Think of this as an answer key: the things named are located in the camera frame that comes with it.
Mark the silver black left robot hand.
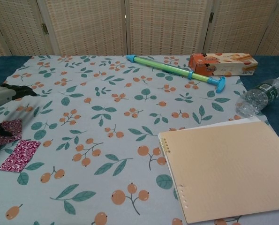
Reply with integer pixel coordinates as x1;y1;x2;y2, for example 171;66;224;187
0;83;38;137

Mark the floral print tablecloth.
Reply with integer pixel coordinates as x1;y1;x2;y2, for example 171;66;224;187
0;55;271;225

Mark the woven bamboo folding screen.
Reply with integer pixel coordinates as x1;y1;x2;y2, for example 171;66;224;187
0;0;279;60

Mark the green blue toy water pump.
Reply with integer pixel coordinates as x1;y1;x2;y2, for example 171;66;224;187
126;55;226;94

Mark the orange biscuit box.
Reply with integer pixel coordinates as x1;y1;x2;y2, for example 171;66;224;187
188;52;258;77

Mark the manila folder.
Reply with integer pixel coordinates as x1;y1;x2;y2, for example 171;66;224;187
158;117;279;225

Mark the clear plastic water bottle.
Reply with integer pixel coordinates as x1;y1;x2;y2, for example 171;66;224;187
235;76;279;118

